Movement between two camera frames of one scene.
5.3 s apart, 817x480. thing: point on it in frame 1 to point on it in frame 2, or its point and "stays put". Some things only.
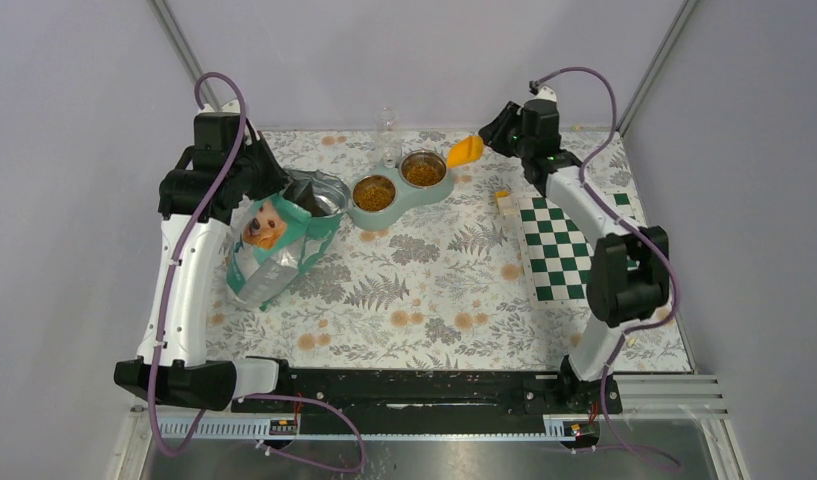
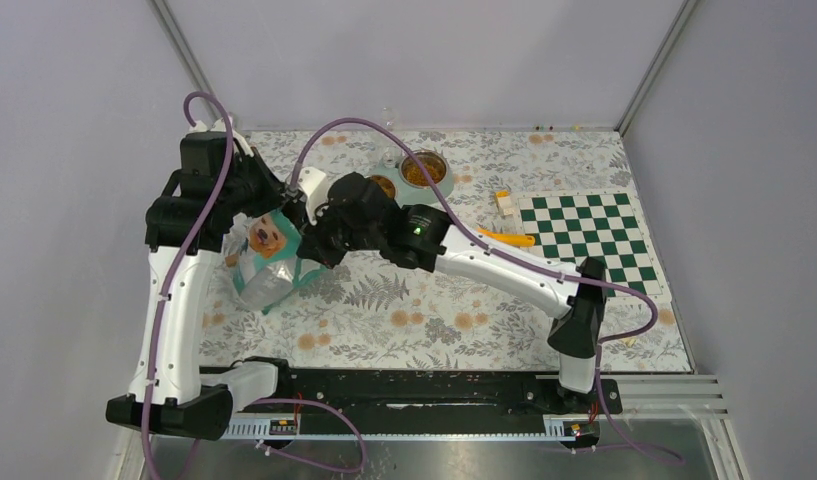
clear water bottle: x=388 y=141 stays put
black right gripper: x=494 y=135 to x=314 y=243
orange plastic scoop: x=468 y=150 to x=518 y=240
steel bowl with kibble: x=422 y=169 stays put
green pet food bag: x=280 y=239 stays put
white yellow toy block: x=503 y=199 stays put
